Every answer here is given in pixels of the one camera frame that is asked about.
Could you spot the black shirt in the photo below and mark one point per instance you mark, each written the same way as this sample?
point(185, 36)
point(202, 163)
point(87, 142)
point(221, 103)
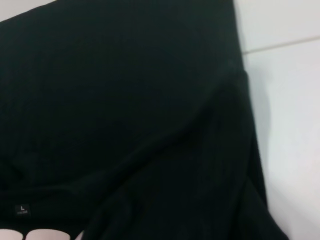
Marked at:
point(125, 112)

